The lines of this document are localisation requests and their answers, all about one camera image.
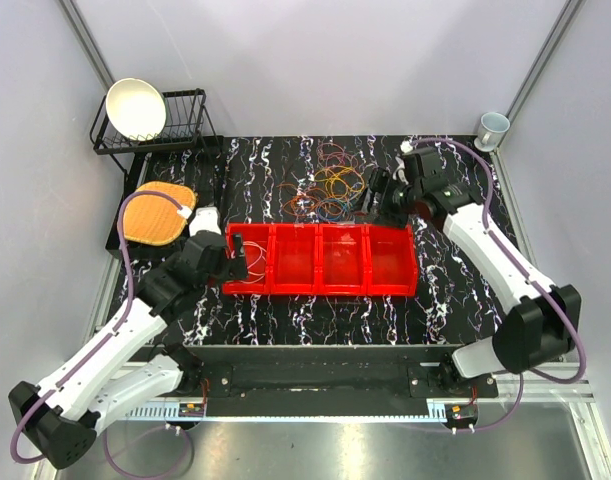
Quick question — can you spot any yellow cable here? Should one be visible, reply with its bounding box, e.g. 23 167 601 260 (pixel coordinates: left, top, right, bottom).
312 165 367 202

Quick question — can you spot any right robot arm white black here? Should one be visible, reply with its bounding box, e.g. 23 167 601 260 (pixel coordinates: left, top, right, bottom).
359 168 586 397

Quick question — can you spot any pale blue mug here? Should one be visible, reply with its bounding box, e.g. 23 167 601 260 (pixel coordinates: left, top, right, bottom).
474 112 511 152

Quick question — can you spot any white cable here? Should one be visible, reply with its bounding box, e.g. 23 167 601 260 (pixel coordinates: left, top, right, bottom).
234 241 269 284

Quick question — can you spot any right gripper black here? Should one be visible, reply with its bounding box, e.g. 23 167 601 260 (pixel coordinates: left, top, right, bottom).
347 167 422 231

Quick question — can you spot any black tray under pad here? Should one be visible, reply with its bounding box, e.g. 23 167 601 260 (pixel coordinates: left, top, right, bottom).
105 148 214 260

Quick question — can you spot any aluminium frame rail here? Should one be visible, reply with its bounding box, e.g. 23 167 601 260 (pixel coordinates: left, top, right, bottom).
119 374 594 423

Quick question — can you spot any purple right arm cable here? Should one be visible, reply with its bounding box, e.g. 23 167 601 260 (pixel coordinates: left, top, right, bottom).
399 138 589 434

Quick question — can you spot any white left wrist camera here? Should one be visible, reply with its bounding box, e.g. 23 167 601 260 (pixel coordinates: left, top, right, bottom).
177 206 222 240

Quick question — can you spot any white bowl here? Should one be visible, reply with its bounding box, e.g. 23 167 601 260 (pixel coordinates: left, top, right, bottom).
105 78 167 141

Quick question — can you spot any pink cable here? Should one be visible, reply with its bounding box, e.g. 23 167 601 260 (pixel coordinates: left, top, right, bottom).
315 141 362 171

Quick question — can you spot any orange woven pad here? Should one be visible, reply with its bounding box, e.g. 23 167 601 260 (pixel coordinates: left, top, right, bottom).
117 181 197 247

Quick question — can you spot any black marbled mat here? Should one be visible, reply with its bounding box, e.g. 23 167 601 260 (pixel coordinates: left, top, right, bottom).
155 135 503 346

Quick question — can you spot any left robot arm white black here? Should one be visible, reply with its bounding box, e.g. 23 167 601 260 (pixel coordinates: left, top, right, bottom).
8 230 248 469

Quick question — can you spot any black wire dish rack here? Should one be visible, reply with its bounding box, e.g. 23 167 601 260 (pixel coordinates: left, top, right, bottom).
89 88 224 164

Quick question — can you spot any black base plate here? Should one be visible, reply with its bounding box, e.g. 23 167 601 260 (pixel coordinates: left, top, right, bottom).
158 345 508 423

